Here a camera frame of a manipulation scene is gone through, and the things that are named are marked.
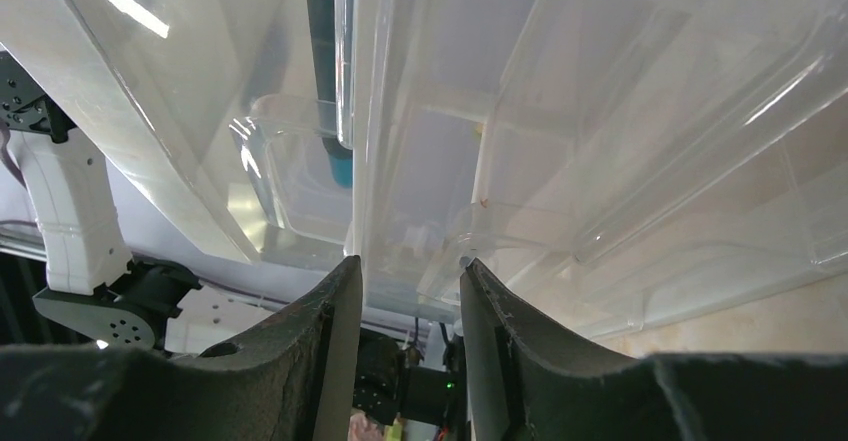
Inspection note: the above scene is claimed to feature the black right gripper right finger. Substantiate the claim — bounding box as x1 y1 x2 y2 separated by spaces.
460 259 847 440

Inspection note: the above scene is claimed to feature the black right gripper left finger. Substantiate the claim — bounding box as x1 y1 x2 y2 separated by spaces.
1 256 363 440

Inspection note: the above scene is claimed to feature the white plastic drawer organizer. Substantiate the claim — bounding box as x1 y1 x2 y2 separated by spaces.
1 0 847 354

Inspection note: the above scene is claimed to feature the black marker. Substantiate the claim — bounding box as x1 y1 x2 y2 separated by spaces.
306 0 353 189

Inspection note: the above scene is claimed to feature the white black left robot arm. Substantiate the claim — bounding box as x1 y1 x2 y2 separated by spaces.
1 52 203 353

